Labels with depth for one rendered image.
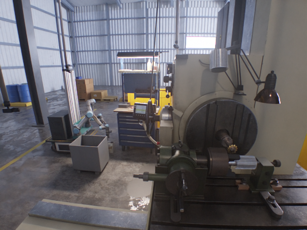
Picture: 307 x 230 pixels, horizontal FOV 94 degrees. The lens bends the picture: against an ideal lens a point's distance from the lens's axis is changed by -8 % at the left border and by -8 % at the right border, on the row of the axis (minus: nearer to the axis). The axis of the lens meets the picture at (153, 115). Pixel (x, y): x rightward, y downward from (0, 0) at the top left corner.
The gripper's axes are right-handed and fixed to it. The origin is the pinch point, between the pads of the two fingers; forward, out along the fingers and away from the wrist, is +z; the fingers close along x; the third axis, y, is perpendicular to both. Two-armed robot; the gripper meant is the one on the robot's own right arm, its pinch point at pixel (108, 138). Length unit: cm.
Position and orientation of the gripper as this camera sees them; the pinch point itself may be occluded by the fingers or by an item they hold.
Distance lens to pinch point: 352.2
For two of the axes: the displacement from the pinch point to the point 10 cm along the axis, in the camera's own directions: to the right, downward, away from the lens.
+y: -10.0, 0.2, -0.7
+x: 0.8, 3.0, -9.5
